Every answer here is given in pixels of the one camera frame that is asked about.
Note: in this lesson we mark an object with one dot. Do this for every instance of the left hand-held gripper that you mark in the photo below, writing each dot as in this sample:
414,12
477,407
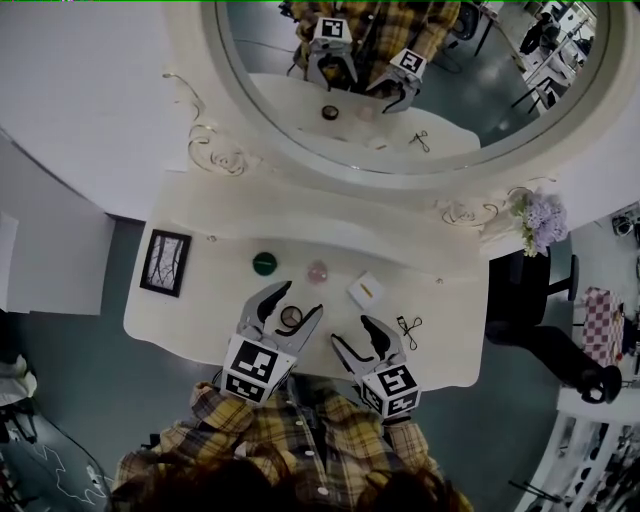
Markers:
257,367

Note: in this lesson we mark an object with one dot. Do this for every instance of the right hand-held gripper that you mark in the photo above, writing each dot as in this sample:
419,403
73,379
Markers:
392,390

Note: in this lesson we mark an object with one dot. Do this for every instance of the black round makeup compact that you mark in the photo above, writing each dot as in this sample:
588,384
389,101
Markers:
291,316

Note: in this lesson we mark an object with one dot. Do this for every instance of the black makeup eyelash curler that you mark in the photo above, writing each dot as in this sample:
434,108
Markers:
412,325

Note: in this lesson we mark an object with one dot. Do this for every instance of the white square makeup box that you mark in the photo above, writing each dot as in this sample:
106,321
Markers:
361,295

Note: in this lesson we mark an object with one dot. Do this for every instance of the pink round makeup jar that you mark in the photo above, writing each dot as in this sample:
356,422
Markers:
317,272

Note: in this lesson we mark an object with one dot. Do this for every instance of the person's right forearm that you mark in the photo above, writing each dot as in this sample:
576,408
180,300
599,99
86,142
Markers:
407,440

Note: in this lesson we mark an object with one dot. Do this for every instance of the person's left forearm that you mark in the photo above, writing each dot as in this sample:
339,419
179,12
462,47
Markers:
220,407

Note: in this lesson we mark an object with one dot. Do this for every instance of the person's plaid shirt torso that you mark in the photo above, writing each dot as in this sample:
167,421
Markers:
310,435

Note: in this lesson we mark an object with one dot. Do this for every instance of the black office chair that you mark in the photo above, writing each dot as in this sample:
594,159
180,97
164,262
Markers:
520,290

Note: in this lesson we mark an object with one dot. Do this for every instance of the round white-framed mirror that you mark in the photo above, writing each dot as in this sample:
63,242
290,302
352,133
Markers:
350,150

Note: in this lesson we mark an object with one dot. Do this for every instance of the purple flower bouquet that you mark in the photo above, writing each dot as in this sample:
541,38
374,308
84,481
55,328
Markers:
542,220

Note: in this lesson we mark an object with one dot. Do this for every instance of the red white checkered cloth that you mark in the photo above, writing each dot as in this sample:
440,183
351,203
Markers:
602,325

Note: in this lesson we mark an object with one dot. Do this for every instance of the white shelf unit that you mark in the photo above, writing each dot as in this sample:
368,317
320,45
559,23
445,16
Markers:
595,450

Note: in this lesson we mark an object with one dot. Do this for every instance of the black picture frame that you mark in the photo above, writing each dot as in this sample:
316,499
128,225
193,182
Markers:
166,262

